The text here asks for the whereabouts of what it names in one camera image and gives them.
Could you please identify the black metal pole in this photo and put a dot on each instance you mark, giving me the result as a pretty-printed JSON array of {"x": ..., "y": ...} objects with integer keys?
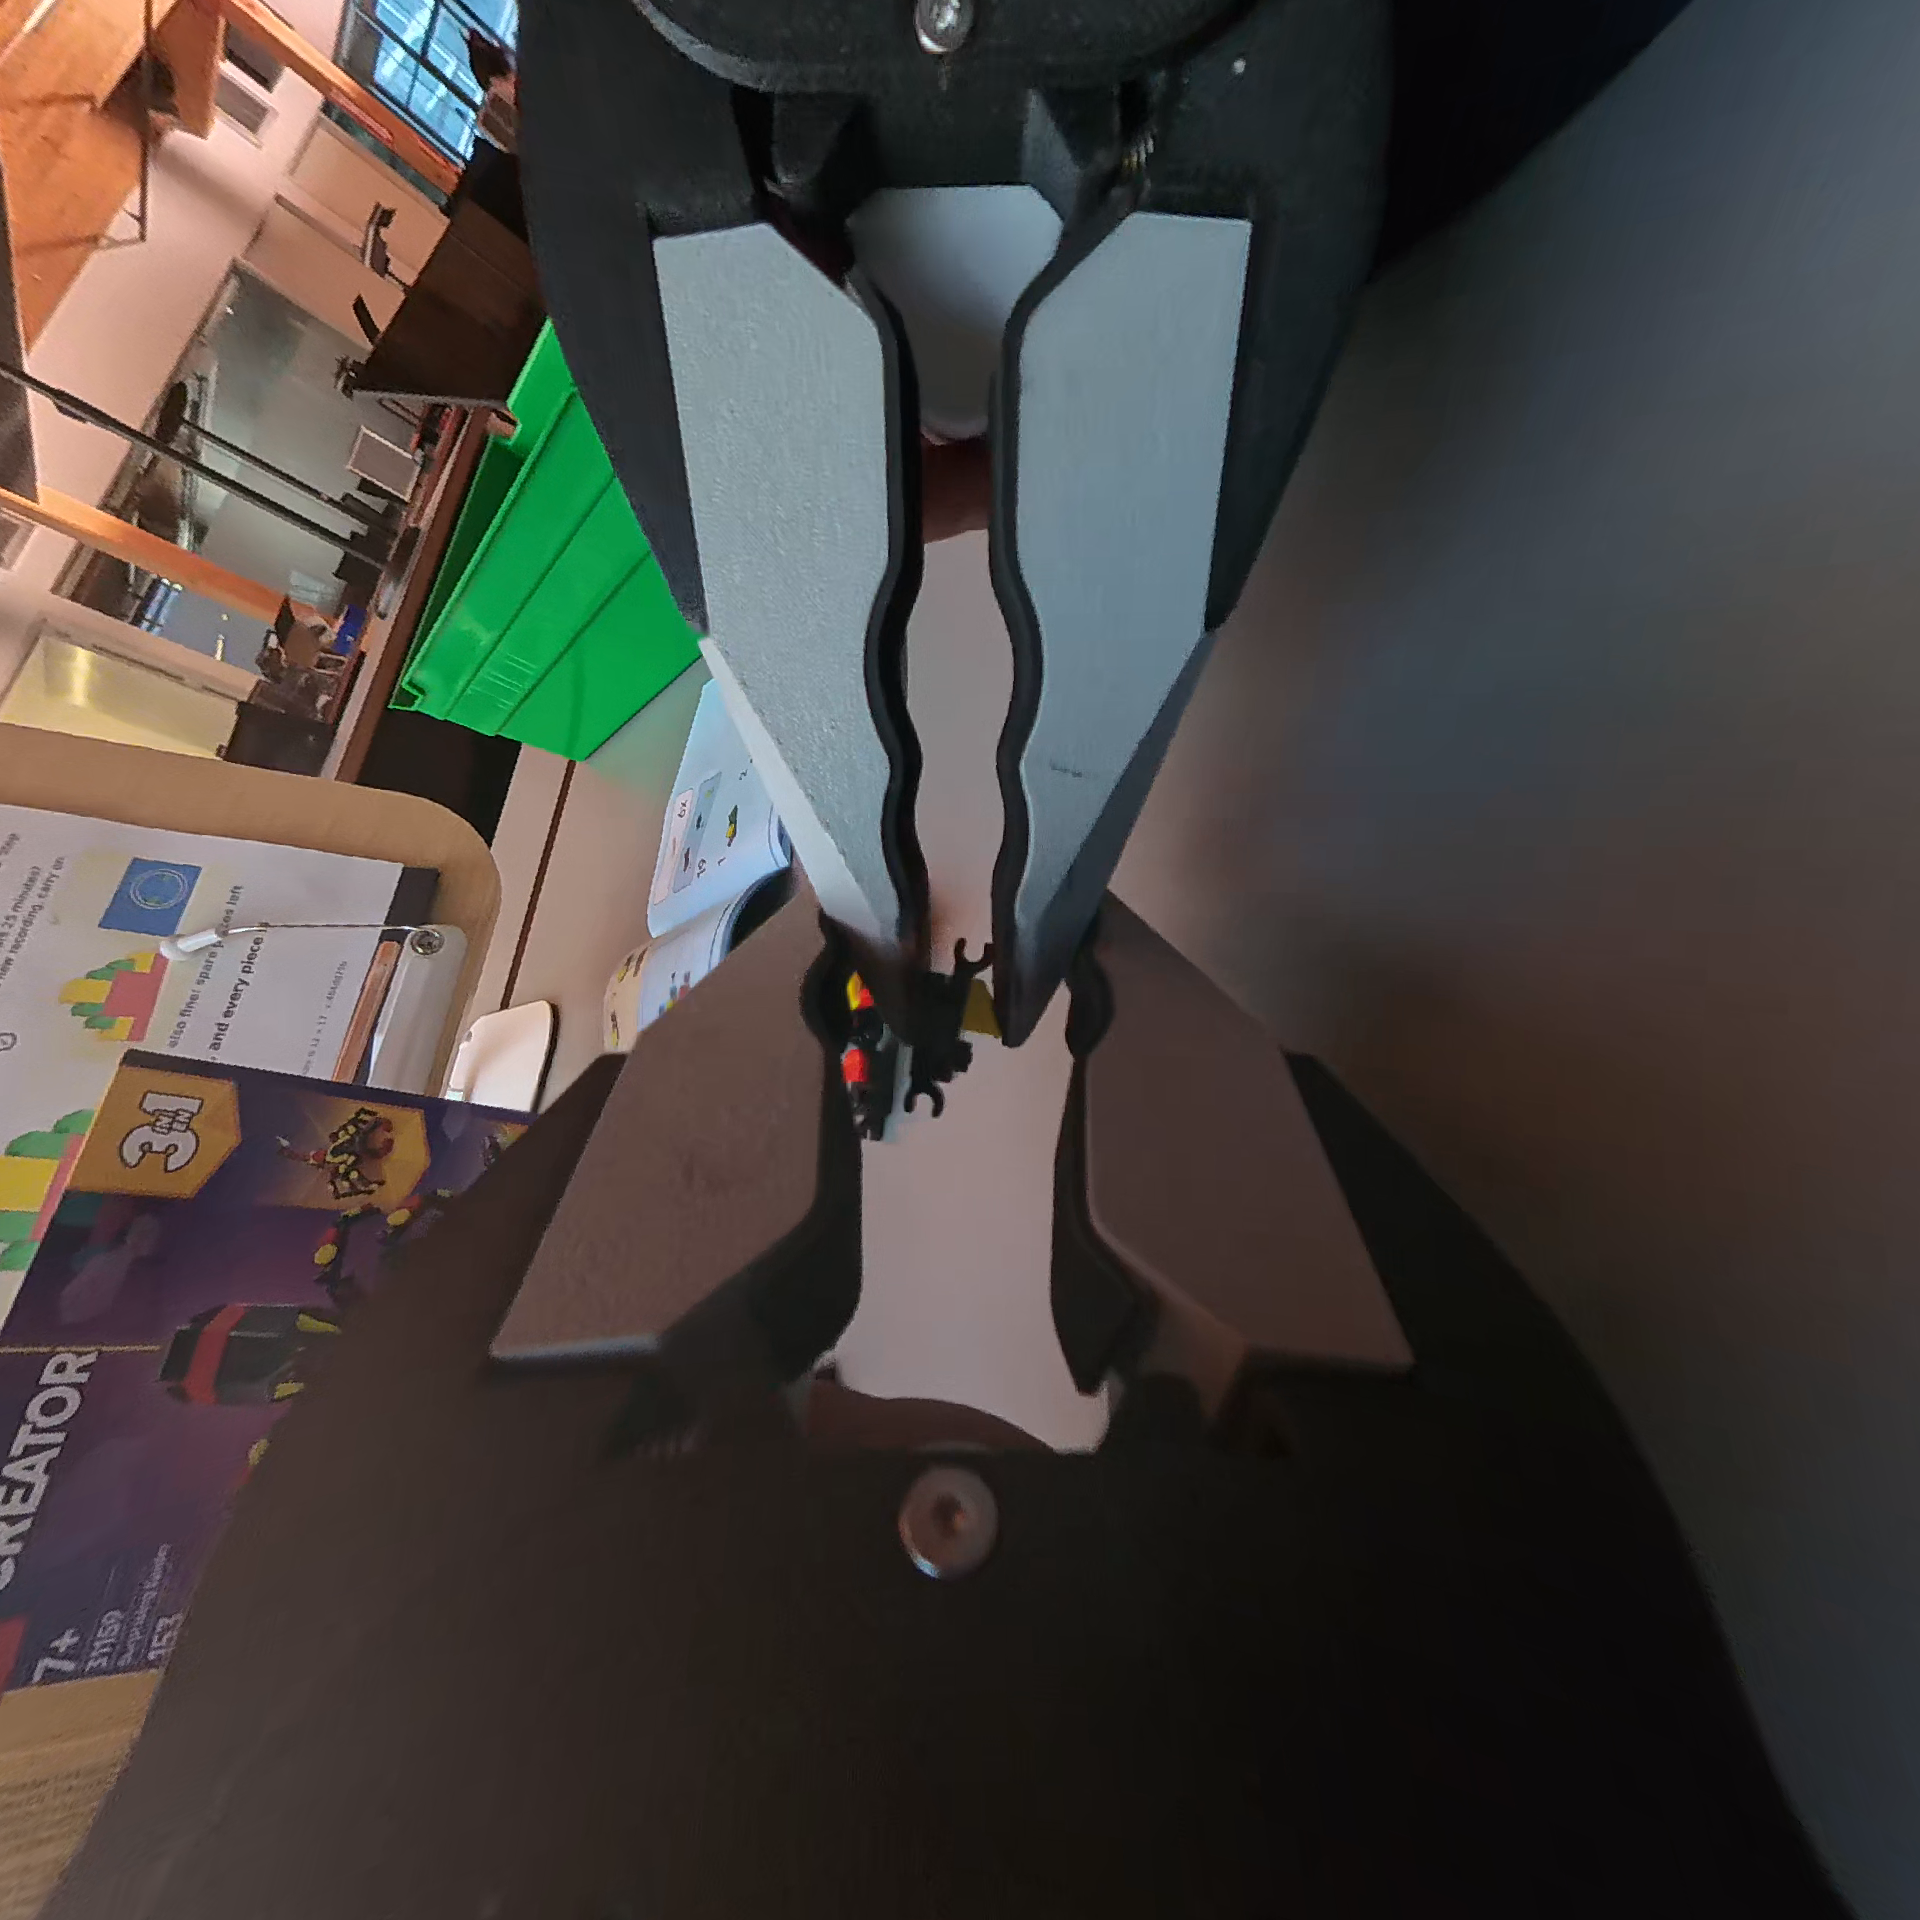
[{"x": 182, "y": 434}]

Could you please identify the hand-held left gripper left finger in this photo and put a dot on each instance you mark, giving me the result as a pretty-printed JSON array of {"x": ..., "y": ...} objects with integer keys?
[{"x": 674, "y": 1201}]

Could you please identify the green plastic bin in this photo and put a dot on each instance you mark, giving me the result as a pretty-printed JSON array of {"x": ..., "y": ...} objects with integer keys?
[{"x": 569, "y": 570}]

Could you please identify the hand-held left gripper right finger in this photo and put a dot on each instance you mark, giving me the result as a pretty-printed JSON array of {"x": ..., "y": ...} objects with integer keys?
[{"x": 1214, "y": 1215}]

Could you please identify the lego instruction booklet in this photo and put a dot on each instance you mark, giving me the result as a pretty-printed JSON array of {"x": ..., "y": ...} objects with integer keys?
[
  {"x": 674, "y": 975},
  {"x": 720, "y": 826}
]

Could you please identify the white flat tray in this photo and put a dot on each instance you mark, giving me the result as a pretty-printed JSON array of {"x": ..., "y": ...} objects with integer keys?
[{"x": 504, "y": 1058}]

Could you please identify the purple lego set box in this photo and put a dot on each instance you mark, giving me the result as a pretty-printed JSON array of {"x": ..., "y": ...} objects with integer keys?
[{"x": 224, "y": 1275}]

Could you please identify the printed instruction sheet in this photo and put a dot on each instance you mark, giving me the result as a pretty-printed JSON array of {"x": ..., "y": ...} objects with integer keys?
[{"x": 224, "y": 961}]

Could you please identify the black yellow lego assembly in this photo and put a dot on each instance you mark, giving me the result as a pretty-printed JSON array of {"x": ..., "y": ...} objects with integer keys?
[{"x": 937, "y": 1035}]

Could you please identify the dark wooden cabinet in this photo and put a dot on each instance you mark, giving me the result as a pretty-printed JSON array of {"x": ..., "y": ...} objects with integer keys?
[{"x": 450, "y": 315}]

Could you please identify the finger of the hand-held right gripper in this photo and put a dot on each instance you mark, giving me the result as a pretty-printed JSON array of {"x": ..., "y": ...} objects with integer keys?
[
  {"x": 781, "y": 493},
  {"x": 1125, "y": 493}
]

